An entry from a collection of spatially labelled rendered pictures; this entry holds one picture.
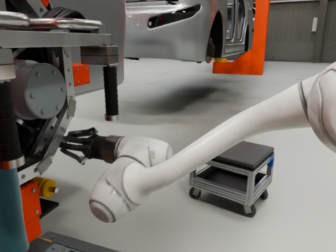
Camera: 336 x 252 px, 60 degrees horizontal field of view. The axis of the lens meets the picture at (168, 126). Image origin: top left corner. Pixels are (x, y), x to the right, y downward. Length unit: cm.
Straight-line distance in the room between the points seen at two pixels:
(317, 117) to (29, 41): 51
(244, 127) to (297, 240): 110
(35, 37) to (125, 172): 35
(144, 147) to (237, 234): 96
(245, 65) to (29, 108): 367
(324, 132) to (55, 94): 57
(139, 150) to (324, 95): 52
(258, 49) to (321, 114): 373
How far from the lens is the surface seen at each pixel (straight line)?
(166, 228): 165
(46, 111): 73
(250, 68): 417
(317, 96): 44
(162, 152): 81
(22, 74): 70
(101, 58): 80
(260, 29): 414
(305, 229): 180
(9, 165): 58
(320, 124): 43
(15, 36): 61
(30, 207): 95
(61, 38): 69
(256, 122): 67
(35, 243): 129
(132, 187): 70
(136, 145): 83
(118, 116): 82
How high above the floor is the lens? 96
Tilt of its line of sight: 16 degrees down
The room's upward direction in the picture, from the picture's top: straight up
